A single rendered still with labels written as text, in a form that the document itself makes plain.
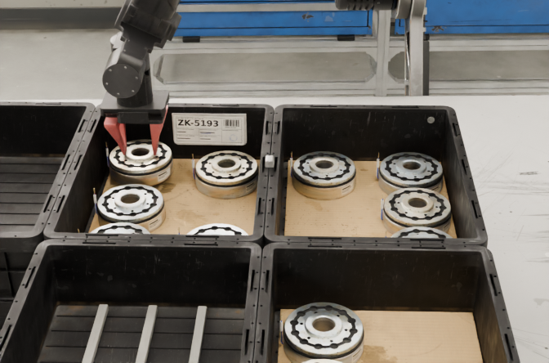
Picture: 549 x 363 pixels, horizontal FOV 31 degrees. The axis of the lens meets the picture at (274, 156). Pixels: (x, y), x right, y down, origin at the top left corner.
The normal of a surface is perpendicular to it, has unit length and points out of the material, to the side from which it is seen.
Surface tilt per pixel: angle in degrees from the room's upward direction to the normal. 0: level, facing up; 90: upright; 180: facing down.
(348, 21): 90
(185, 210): 0
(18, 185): 0
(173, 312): 0
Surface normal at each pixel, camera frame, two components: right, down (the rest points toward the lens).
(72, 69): -0.01, -0.86
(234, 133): -0.04, 0.51
